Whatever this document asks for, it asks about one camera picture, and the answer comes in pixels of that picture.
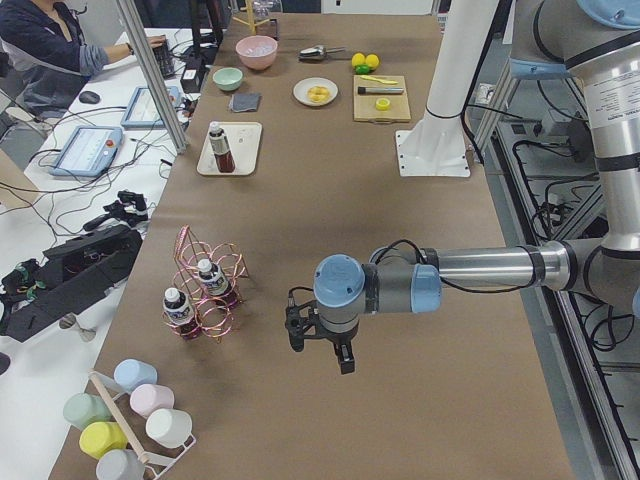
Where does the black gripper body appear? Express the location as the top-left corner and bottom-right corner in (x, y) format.
(285, 299), (358, 347)

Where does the glazed yellow donut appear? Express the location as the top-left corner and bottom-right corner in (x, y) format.
(307, 85), (331, 103)

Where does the white round plate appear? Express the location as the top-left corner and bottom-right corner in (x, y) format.
(293, 77), (339, 107)

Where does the cream rabbit tray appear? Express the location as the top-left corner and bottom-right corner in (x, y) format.
(196, 122), (263, 176)

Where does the dark tea bottle on tray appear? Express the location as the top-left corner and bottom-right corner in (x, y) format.
(208, 121), (236, 173)

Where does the tea bottle in rack upper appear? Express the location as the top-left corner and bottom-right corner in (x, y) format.
(197, 258), (235, 305)

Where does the tea bottle in rack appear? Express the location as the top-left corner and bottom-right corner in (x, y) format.
(163, 287), (201, 340)
(197, 258), (235, 305)

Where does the tea bottle in rack lower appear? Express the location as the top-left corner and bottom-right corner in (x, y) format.
(163, 287), (201, 340)

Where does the white cup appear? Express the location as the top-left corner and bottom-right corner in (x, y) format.
(145, 408), (193, 448)

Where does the pink cup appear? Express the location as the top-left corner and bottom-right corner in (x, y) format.
(129, 384), (175, 418)

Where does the light blue cup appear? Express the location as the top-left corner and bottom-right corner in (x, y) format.
(114, 358), (158, 393)

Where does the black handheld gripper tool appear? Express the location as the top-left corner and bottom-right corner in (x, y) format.
(83, 190), (149, 232)

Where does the grey cup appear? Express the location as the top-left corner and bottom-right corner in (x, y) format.
(96, 449), (145, 480)

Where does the grey folded cloth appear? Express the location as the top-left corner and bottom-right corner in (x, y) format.
(229, 93), (261, 113)

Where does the half lemon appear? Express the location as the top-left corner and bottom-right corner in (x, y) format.
(375, 98), (391, 111)

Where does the yellow cup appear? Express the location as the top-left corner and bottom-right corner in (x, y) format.
(79, 421), (128, 460)

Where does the mint green cup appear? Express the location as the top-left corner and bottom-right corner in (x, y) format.
(63, 393), (112, 430)

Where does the bamboo cutting board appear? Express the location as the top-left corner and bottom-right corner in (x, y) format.
(353, 75), (411, 123)

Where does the steel cylinder black cap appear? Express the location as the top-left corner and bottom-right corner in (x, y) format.
(356, 86), (404, 95)

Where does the yellow plastic knife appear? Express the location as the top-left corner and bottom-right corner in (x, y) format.
(359, 75), (398, 85)

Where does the mint green bowl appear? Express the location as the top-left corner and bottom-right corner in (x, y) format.
(212, 67), (244, 92)

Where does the green lime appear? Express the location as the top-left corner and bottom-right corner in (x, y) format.
(354, 64), (370, 75)

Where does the black power adapter box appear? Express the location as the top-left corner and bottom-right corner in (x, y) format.
(180, 56), (207, 94)

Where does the teach pendant far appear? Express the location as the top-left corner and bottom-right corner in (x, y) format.
(120, 86), (164, 129)

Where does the teach pendant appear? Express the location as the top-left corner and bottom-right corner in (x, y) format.
(120, 86), (164, 129)
(50, 126), (123, 177)

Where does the yellow lemon far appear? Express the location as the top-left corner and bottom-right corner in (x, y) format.
(351, 52), (366, 68)

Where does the yellow lemon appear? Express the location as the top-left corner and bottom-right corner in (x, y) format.
(365, 54), (380, 71)
(351, 52), (366, 68)

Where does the yellow lemon near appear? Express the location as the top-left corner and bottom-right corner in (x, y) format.
(365, 54), (380, 71)

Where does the metal ice scoop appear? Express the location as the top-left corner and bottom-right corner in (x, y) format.
(298, 45), (346, 62)

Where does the pink bowl with ice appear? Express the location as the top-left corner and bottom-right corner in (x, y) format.
(235, 35), (278, 71)

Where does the teach pendant near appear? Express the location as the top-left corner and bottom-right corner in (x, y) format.
(50, 126), (123, 177)

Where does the black keyboard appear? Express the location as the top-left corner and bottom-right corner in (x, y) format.
(152, 42), (175, 79)

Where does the wooden mug tree stand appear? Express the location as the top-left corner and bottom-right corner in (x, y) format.
(230, 0), (283, 39)

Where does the black computer mouse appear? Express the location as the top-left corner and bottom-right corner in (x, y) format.
(78, 90), (101, 105)

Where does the seated person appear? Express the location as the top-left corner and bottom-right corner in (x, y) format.
(1, 0), (135, 119)

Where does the copper wire bottle rack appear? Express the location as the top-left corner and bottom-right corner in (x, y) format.
(163, 225), (249, 341)

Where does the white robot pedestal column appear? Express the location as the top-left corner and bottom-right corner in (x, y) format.
(396, 0), (499, 177)

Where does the aluminium frame post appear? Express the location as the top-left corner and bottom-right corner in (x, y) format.
(115, 0), (187, 154)

